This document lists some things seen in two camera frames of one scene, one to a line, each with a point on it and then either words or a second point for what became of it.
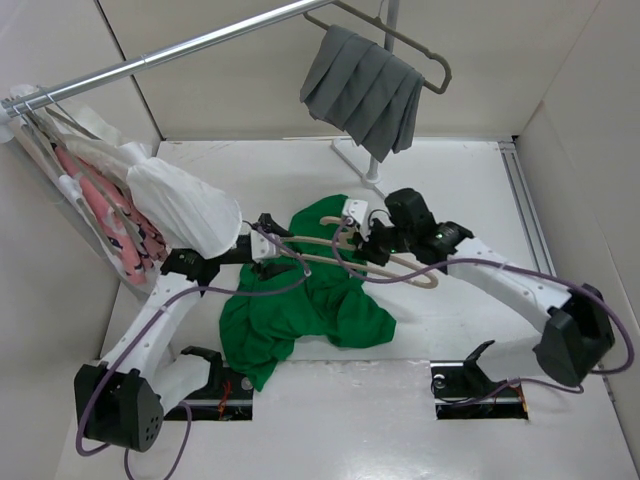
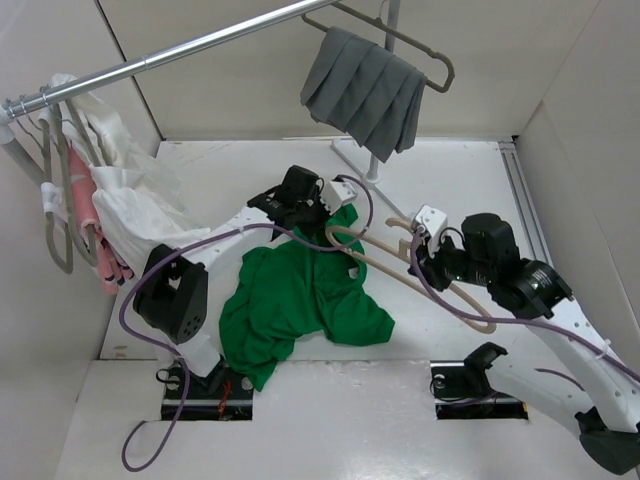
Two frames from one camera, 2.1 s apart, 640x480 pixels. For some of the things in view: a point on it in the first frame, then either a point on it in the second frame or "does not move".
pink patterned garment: x=139 y=245 -> x=112 y=264
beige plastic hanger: x=342 y=223 -> x=459 y=291
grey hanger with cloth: x=354 y=79 does not move
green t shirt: x=275 y=303 does not move
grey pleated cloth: x=363 y=90 does not move
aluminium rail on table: x=519 y=183 does not move
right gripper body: x=379 y=241 -> x=448 y=263
